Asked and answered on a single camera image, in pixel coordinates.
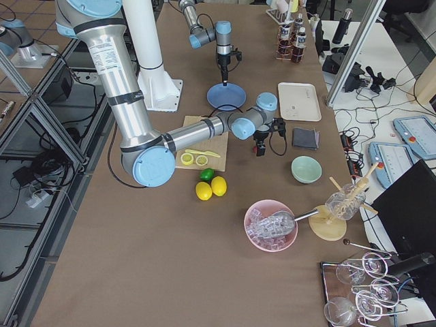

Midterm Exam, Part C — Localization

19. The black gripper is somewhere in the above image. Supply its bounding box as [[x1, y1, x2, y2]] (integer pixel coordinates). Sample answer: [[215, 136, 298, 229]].
[[217, 49, 243, 84], [253, 118, 287, 157]]

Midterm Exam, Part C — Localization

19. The blue round plate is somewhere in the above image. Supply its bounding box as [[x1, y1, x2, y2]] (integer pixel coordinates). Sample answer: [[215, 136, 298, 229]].
[[206, 83, 247, 111]]

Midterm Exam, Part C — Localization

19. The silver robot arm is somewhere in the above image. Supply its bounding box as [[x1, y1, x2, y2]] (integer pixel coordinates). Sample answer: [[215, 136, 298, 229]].
[[55, 1, 277, 187], [178, 0, 243, 87]]

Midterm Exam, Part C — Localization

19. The cream rabbit tray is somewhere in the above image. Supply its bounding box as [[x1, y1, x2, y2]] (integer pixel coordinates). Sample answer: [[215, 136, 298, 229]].
[[278, 82, 322, 122]]

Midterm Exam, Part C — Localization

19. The grey folded cloth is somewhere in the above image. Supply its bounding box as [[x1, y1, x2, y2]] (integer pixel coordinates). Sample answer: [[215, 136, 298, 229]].
[[292, 127, 320, 150]]

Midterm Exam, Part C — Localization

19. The green bowl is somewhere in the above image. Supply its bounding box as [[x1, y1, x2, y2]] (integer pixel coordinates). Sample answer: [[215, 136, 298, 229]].
[[291, 156, 322, 184]]

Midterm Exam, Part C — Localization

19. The drink bottle white cap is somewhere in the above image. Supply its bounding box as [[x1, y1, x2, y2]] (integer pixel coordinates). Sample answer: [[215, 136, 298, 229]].
[[291, 27, 307, 63]]

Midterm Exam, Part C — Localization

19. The wooden cutting board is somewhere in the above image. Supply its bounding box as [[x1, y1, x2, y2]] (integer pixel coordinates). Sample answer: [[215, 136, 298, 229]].
[[176, 132, 229, 172]]

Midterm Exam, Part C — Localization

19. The yellow plastic knife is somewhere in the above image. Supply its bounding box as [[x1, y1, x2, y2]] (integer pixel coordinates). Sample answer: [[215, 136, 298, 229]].
[[185, 149, 221, 158]]

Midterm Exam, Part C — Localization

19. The lemon slice lower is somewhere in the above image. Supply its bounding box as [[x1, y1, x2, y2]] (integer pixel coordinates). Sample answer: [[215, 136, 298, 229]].
[[195, 155, 208, 167]]

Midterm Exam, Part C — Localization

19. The yellow lemon upper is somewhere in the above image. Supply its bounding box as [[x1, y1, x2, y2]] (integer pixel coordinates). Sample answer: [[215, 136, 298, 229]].
[[211, 176, 228, 197]]

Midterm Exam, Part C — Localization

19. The yellow lemon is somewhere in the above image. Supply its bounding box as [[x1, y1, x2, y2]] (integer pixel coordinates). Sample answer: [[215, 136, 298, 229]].
[[211, 176, 228, 197], [195, 181, 213, 201]]

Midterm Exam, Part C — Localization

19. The pink bowl of ice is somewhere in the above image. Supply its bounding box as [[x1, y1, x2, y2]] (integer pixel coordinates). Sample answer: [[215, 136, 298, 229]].
[[244, 200, 298, 252]]

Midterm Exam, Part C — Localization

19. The green lime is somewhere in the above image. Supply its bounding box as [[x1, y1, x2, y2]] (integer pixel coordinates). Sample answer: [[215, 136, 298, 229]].
[[200, 168, 215, 182]]

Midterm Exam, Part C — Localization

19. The pink cup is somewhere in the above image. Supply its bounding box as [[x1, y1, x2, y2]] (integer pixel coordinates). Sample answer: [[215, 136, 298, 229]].
[[275, 0, 289, 14]]

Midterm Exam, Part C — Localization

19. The dark drink bottle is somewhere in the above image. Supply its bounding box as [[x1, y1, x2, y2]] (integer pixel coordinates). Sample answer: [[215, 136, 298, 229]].
[[293, 13, 304, 33]]

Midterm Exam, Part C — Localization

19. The yellow lemon lower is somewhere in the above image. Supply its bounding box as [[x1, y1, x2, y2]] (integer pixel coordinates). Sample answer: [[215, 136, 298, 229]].
[[195, 181, 213, 201]]

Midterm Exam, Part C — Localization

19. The metal ice scoop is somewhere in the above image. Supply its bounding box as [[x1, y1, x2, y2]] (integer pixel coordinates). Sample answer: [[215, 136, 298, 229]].
[[269, 209, 319, 237]]

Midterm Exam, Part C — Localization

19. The clear glass on stand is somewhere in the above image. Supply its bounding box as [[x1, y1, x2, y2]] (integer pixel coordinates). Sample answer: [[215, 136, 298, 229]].
[[325, 184, 366, 221]]

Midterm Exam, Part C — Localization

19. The wooden glass tree stand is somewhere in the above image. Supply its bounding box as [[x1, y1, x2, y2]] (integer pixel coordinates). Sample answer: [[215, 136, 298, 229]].
[[309, 162, 384, 241]]

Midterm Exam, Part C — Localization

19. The black water bottle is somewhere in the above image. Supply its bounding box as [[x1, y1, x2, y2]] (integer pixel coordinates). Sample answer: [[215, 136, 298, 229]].
[[332, 8, 354, 44]]

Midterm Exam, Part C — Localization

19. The blue teach pendant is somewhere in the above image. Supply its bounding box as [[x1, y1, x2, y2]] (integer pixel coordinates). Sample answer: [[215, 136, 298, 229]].
[[368, 142, 418, 189]]

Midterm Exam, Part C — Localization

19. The black monitor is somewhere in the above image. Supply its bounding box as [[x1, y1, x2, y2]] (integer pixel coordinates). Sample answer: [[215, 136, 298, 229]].
[[373, 159, 435, 255]]

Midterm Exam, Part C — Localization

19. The copper wire bottle rack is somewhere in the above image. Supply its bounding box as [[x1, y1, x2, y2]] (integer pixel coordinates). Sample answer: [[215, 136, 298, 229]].
[[275, 21, 307, 63]]

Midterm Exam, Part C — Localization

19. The white wire cup rack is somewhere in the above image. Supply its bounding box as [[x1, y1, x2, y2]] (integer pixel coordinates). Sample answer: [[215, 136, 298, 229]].
[[266, 0, 300, 25]]

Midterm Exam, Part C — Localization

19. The aluminium frame post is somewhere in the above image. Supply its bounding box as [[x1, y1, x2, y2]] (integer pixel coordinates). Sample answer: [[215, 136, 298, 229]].
[[326, 0, 386, 108]]

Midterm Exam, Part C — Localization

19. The wire glass rack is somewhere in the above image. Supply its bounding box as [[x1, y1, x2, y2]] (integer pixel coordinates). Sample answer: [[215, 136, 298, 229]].
[[320, 251, 408, 326]]

